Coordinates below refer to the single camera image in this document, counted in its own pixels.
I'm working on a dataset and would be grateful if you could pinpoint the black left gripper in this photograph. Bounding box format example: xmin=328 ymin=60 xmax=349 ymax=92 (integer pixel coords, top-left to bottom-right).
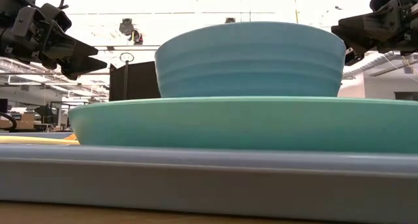
xmin=1 ymin=7 xmax=108 ymax=81

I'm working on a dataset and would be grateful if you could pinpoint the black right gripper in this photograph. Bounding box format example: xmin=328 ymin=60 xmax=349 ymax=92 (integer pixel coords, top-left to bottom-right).
xmin=331 ymin=0 xmax=418 ymax=67

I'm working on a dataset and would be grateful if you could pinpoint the yellow cloth napkin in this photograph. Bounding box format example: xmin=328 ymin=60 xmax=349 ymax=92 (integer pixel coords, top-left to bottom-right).
xmin=0 ymin=135 xmax=80 ymax=146

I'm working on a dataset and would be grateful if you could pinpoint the blue ribbed bowl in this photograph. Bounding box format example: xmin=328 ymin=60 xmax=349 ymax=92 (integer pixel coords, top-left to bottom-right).
xmin=154 ymin=21 xmax=347 ymax=99

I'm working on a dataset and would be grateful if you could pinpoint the green plate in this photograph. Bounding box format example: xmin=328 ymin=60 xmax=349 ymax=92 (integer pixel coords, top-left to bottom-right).
xmin=67 ymin=96 xmax=418 ymax=155

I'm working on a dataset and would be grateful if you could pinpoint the grey-blue plastic tray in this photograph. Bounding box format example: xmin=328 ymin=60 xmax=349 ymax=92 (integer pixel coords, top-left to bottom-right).
xmin=0 ymin=131 xmax=418 ymax=224

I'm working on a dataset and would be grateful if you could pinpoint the red and yellow ceiling device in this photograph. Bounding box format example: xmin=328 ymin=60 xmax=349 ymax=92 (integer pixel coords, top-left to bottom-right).
xmin=130 ymin=28 xmax=144 ymax=46

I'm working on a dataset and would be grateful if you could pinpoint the black partition panel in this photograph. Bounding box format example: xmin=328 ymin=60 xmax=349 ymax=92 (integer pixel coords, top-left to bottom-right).
xmin=109 ymin=61 xmax=161 ymax=102

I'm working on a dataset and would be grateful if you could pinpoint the cardboard box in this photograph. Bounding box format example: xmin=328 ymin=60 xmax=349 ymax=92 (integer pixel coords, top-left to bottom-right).
xmin=0 ymin=112 xmax=36 ymax=130

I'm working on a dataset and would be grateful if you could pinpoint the white corrugated ceiling duct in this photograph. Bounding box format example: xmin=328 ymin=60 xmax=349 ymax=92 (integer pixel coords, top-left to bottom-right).
xmin=341 ymin=50 xmax=393 ymax=82

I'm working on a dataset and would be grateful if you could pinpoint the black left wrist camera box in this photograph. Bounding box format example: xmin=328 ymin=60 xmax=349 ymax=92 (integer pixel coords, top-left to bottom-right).
xmin=39 ymin=3 xmax=73 ymax=33

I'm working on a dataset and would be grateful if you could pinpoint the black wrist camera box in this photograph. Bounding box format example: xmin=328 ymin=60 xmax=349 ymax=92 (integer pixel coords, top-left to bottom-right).
xmin=370 ymin=0 xmax=403 ymax=13
xmin=39 ymin=3 xmax=73 ymax=33

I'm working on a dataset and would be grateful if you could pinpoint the black ring-topped stand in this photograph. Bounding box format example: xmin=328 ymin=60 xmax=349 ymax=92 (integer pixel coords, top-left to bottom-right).
xmin=119 ymin=52 xmax=135 ymax=101

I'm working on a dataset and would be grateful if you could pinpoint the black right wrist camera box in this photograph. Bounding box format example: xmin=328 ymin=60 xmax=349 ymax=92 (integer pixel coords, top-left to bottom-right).
xmin=370 ymin=0 xmax=403 ymax=13

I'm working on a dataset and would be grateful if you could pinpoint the black cable loop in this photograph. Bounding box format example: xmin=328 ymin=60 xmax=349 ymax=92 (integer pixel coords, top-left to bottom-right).
xmin=0 ymin=112 xmax=18 ymax=132

